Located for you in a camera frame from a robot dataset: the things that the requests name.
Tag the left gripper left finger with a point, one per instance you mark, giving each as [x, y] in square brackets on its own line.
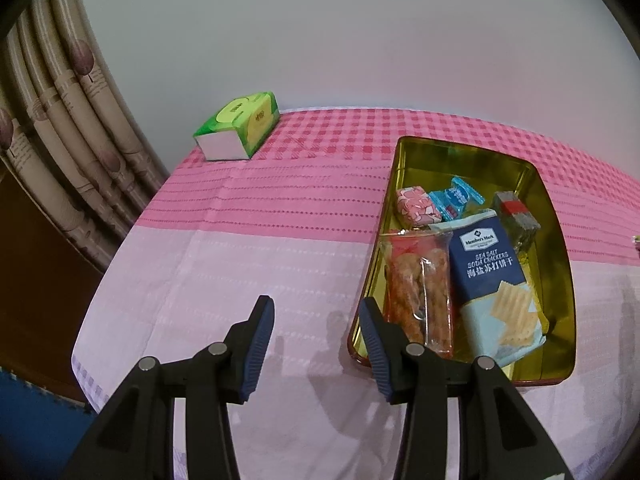
[133, 435]

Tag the green tissue box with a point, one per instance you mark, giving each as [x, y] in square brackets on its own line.
[238, 130]

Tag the beige patterned curtain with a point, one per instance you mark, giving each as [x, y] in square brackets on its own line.
[65, 134]

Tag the red gold toffee tin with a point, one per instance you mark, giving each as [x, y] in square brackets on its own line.
[432, 164]

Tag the blue soda cracker pack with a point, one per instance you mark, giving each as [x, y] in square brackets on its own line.
[481, 256]

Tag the light blue candy packet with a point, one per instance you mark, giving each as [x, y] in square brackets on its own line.
[453, 202]

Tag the pink checked tablecloth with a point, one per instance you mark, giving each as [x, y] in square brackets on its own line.
[296, 222]

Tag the pink white candy packet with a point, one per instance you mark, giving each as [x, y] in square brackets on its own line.
[415, 208]

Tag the dark sesame bar pack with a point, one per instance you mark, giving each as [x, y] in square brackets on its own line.
[520, 225]

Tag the red clear snack pack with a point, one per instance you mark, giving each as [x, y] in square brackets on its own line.
[418, 288]

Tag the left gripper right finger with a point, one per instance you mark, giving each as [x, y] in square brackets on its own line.
[500, 436]

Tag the blue floor mat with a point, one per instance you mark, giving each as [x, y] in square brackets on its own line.
[39, 430]

